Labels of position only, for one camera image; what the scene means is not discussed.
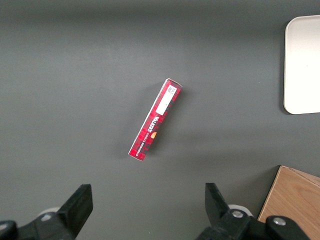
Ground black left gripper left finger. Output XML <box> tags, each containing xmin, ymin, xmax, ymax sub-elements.
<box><xmin>0</xmin><ymin>183</ymin><xmax>94</xmax><ymax>240</ymax></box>

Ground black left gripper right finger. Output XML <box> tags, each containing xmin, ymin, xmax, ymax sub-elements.
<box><xmin>194</xmin><ymin>182</ymin><xmax>311</xmax><ymax>240</ymax></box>

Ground light wooden board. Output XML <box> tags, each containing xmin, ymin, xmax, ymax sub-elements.
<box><xmin>257</xmin><ymin>165</ymin><xmax>320</xmax><ymax>240</ymax></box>

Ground red tartan shortbread box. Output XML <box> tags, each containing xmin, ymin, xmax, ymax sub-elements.
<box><xmin>128</xmin><ymin>78</ymin><xmax>183</xmax><ymax>163</ymax></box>

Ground white plastic tray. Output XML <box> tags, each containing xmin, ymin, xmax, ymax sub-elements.
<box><xmin>283</xmin><ymin>15</ymin><xmax>320</xmax><ymax>115</ymax></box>

